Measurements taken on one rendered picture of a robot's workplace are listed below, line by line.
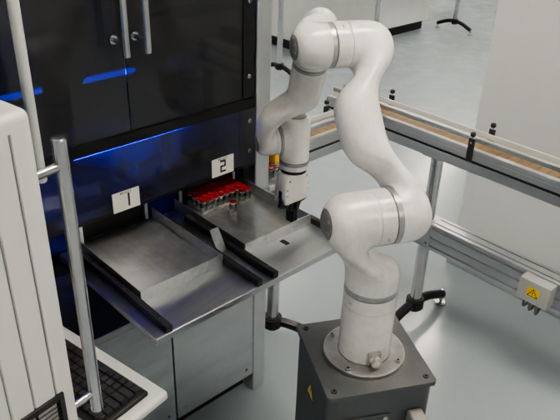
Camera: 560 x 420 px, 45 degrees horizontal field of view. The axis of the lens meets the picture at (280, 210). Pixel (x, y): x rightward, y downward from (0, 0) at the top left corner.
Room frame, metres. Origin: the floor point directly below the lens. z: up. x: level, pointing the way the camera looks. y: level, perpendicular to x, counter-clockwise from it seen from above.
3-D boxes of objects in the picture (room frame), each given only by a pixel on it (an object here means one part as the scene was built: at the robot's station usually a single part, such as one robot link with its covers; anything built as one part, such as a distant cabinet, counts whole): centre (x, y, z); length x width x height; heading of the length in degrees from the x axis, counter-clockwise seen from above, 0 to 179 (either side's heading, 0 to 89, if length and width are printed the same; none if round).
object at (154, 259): (1.56, 0.36, 0.90); 0.34 x 0.26 x 0.04; 44
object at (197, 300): (1.62, 0.19, 0.87); 0.70 x 0.48 x 0.02; 134
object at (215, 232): (1.57, 0.14, 0.91); 0.14 x 0.03 x 0.06; 43
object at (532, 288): (1.98, -0.93, 0.50); 0.12 x 0.05 x 0.09; 44
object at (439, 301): (2.41, -0.61, 0.07); 0.50 x 0.08 x 0.14; 134
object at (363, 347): (1.21, -0.21, 0.95); 0.19 x 0.19 x 0.18
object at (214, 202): (1.85, 0.18, 0.90); 0.18 x 0.02 x 0.05; 134
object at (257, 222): (1.79, 0.12, 0.90); 0.34 x 0.26 x 0.04; 44
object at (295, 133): (1.73, -0.03, 1.17); 0.09 x 0.08 x 0.13; 108
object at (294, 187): (1.73, -0.04, 1.03); 0.10 x 0.08 x 0.11; 134
